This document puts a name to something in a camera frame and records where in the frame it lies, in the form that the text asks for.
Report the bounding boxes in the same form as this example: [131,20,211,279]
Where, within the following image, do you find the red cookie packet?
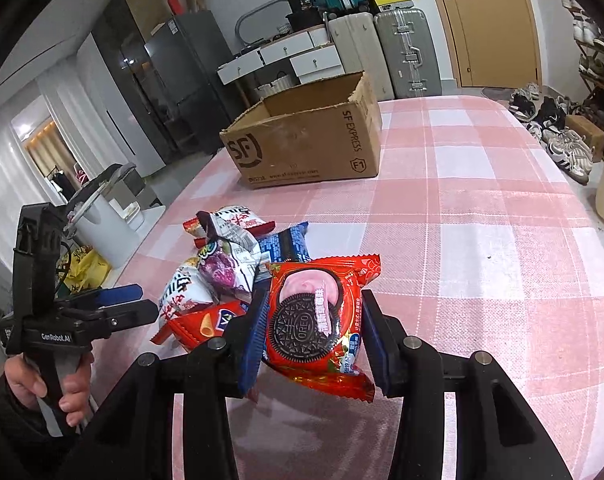
[261,254,383,404]

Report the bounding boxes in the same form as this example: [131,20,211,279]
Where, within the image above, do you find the woven laundry basket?
[254,72,295,104]

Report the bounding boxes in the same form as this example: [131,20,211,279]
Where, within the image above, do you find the white suitcase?
[327,10,395,102]

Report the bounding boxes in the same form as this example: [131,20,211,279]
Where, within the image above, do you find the blue cookie packet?
[256,221,311,281]

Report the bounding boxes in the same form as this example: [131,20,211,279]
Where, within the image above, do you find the pink checked tablecloth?
[82,95,604,480]

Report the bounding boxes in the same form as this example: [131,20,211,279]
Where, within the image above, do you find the large tan cardboard box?
[120,0,171,44]

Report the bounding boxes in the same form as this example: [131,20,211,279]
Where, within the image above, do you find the arched grey mirror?
[234,0,295,49]

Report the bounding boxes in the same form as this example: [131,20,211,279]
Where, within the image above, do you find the person's left forearm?
[0,375,87,480]

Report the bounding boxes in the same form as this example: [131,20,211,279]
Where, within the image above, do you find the pile of loose shoes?
[507,82,596,186]

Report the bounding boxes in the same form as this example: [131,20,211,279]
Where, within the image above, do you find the yellow plastic bag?
[62,247,113,294]

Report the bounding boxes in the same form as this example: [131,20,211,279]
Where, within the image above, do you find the white sheer curtain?
[0,80,82,271]

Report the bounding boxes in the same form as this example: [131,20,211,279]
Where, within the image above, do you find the rows of assorted sneakers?
[560,0,604,126]

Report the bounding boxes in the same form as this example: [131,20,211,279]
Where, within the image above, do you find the white kettle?
[74,200,145,272]

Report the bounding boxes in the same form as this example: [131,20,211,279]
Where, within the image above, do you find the white wardrobe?
[76,35,165,177]

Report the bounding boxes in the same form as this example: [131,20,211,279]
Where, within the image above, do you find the white cup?
[108,197,138,221]

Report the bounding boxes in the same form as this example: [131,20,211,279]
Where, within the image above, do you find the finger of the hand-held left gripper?
[56,284,143,311]
[76,299,161,341]

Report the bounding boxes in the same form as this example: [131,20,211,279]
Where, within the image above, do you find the grey refrigerator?
[144,10,248,156]

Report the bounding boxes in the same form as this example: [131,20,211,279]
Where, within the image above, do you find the wooden door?
[421,0,542,90]

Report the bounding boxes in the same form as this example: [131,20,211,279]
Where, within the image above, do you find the small brown cardboard box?
[564,114,604,164]

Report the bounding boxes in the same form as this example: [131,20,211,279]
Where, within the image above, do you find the dark glass cabinet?
[91,0,183,171]

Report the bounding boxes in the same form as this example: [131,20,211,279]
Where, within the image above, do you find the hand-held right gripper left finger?
[66,287,273,480]

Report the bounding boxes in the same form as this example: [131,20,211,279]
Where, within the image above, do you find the white dresser with drawers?
[216,25,345,106]

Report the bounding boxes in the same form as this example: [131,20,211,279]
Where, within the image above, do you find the person's left hand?
[4,350,95,428]

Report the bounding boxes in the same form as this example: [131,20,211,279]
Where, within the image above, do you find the white red noodle snack packet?
[183,205,277,264]
[158,256,219,324]

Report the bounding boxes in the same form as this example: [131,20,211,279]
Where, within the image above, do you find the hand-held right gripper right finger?
[361,289,573,480]

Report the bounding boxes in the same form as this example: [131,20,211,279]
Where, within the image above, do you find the purple candy packet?
[196,211,263,297]

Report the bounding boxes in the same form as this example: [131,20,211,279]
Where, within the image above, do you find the silver suitcase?
[373,7,443,100]

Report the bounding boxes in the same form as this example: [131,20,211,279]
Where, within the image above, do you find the black storage box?
[285,10,328,31]

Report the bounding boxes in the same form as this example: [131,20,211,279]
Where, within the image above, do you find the grey door mat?
[481,85,521,101]

